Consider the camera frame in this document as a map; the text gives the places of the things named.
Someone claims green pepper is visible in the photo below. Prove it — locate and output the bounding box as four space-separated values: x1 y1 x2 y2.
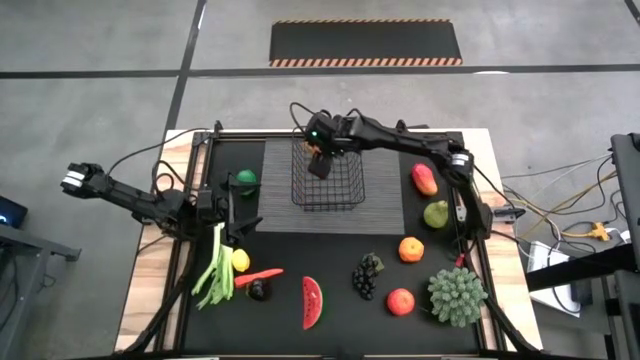
301 275 325 332

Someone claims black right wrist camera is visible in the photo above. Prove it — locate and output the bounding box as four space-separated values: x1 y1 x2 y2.
305 113 331 145

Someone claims white box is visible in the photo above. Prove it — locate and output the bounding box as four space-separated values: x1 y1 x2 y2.
526 240 585 317

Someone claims black hazard-striped floor mat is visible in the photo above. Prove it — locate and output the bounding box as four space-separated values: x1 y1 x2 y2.
268 18 464 69

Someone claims green lime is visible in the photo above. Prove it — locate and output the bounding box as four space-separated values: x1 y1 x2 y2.
235 168 259 197

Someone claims dark purple grape bunch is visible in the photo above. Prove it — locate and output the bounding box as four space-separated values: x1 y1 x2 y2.
351 252 386 302

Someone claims yellow floor cable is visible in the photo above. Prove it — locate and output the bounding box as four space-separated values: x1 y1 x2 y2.
519 169 621 240

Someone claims yellow lemon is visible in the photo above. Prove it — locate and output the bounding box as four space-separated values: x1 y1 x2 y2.
231 248 252 274

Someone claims red mango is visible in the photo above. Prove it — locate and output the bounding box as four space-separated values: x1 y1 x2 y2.
410 162 440 198

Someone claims yellow power splitter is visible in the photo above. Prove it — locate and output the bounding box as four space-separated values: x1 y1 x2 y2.
559 221 610 243

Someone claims green bumpy broccoli head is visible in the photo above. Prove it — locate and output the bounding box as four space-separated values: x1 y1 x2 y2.
427 266 490 330

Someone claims black table mat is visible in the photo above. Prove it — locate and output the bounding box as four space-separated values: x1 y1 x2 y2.
180 130 482 357

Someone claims dark device with blue light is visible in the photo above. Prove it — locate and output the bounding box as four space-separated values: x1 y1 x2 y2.
0 194 29 230

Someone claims grey woven placemat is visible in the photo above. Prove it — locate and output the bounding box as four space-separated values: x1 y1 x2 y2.
256 138 406 236

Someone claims black wire basket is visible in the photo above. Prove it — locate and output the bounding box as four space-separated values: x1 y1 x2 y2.
290 136 367 213

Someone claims green pear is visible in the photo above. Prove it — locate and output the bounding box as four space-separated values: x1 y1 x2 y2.
422 199 451 231

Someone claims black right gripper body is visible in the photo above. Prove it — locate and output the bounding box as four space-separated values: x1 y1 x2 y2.
310 115 347 156

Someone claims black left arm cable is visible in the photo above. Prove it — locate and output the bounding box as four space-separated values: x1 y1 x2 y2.
106 126 212 177

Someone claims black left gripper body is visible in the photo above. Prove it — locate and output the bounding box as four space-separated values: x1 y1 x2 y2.
196 184 237 238

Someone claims black equipment panel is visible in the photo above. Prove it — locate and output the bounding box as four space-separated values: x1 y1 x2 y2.
609 132 640 246

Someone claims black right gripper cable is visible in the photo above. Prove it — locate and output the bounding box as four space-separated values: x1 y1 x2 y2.
289 101 322 135

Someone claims white floor cable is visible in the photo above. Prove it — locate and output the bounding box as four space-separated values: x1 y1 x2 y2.
501 153 615 181

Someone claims pale green celery bunch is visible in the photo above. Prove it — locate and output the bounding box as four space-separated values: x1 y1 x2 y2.
191 222 236 311

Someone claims orange fruit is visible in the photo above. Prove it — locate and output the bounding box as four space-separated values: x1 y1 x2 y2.
397 235 426 265

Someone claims grey metal cart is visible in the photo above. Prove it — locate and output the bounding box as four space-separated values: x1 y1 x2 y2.
0 223 82 360

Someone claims red apple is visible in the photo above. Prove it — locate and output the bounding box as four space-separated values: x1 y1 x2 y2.
385 287 417 318

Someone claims red chili pepper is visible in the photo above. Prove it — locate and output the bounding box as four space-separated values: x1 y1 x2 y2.
233 267 286 290

